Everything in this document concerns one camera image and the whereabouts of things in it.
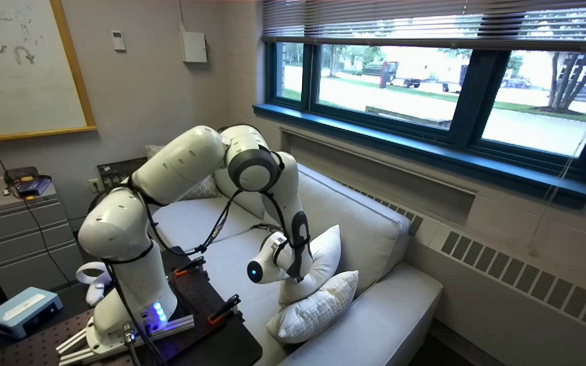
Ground grey fabric couch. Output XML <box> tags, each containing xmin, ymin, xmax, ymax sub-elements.
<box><xmin>144</xmin><ymin>127</ymin><xmax>446</xmax><ymax>366</ymax></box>

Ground wide teal framed window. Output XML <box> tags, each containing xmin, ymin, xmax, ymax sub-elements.
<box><xmin>252</xmin><ymin>36</ymin><xmax>586</xmax><ymax>209</ymax></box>

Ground white wall thermostat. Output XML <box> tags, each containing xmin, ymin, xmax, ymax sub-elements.
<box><xmin>110</xmin><ymin>28</ymin><xmax>129</xmax><ymax>55</ymax></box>

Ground wood framed whiteboard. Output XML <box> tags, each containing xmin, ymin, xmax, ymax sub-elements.
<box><xmin>0</xmin><ymin>0</ymin><xmax>99</xmax><ymax>146</ymax></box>

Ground plain white pillow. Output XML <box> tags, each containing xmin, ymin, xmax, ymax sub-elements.
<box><xmin>277</xmin><ymin>223</ymin><xmax>344</xmax><ymax>307</ymax></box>
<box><xmin>270</xmin><ymin>268</ymin><xmax>363</xmax><ymax>346</ymax></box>

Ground beige radiator cover with grille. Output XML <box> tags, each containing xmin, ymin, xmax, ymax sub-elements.
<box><xmin>363</xmin><ymin>189</ymin><xmax>586</xmax><ymax>366</ymax></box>

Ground silver robot base rail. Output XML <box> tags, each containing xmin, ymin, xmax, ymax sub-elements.
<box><xmin>56</xmin><ymin>311</ymin><xmax>198</xmax><ymax>366</ymax></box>

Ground black robot table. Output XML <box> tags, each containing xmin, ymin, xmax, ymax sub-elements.
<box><xmin>0</xmin><ymin>243</ymin><xmax>264</xmax><ymax>366</ymax></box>

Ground perforated brown mat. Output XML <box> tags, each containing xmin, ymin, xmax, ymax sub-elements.
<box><xmin>0</xmin><ymin>307</ymin><xmax>103</xmax><ymax>366</ymax></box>

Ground blue electronics box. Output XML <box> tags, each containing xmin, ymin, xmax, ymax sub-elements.
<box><xmin>0</xmin><ymin>285</ymin><xmax>66</xmax><ymax>342</ymax></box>

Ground white truck outside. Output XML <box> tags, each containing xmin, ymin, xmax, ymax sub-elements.
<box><xmin>378</xmin><ymin>59</ymin><xmax>473</xmax><ymax>95</ymax></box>

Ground horizontal window blinds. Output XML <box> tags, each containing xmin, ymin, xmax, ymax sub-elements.
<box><xmin>260</xmin><ymin>0</ymin><xmax>586</xmax><ymax>51</ymax></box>

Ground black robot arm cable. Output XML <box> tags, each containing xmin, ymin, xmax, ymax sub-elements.
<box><xmin>75</xmin><ymin>122</ymin><xmax>312</xmax><ymax>366</ymax></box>

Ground white wall box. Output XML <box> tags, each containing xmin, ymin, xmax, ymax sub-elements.
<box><xmin>182</xmin><ymin>28</ymin><xmax>211</xmax><ymax>67</ymax></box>

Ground grey filing cabinet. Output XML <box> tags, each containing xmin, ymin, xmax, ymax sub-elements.
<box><xmin>0</xmin><ymin>176</ymin><xmax>86</xmax><ymax>299</ymax></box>

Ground tree trunk outside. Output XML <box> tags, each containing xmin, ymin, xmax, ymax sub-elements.
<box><xmin>545</xmin><ymin>49</ymin><xmax>586</xmax><ymax>114</ymax></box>

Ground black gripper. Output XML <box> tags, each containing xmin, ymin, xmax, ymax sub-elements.
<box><xmin>285</xmin><ymin>245</ymin><xmax>312</xmax><ymax>282</ymax></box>

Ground grey patterned pillow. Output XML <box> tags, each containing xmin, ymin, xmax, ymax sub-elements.
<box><xmin>144</xmin><ymin>141</ymin><xmax>220</xmax><ymax>202</ymax></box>

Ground black device with blue part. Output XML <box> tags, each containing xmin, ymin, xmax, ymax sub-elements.
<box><xmin>4</xmin><ymin>165</ymin><xmax>56</xmax><ymax>199</ymax></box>

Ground black orange clamp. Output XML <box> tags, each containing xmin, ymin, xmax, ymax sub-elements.
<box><xmin>207</xmin><ymin>293</ymin><xmax>242</xmax><ymax>324</ymax></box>
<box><xmin>172</xmin><ymin>254</ymin><xmax>207</xmax><ymax>280</ymax></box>

